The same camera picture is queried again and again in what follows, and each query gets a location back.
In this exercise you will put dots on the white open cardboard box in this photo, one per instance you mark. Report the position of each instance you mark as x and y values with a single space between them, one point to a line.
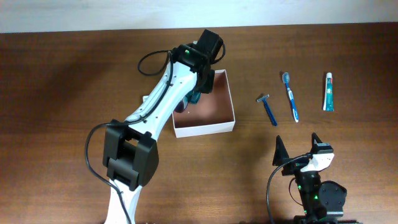
213 114

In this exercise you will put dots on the teal mouthwash bottle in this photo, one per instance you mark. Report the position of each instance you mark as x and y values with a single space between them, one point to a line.
193 97

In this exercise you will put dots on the green white toothpaste tube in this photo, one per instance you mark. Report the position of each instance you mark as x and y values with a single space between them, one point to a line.
328 96

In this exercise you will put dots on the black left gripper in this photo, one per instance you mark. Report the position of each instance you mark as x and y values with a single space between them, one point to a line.
208 84

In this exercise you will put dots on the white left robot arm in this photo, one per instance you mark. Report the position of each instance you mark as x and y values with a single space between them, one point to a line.
130 153

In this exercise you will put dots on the blue white toothbrush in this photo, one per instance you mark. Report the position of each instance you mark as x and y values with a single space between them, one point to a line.
286 79

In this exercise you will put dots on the purple foam pump bottle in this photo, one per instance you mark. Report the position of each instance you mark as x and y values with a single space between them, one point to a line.
181 106

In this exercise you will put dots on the blue disposable razor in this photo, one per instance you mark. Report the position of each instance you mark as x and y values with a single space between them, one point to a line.
263 98

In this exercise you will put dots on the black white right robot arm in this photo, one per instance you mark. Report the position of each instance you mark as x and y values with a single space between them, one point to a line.
322 202

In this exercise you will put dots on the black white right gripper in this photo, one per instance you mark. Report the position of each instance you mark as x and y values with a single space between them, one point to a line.
281 154

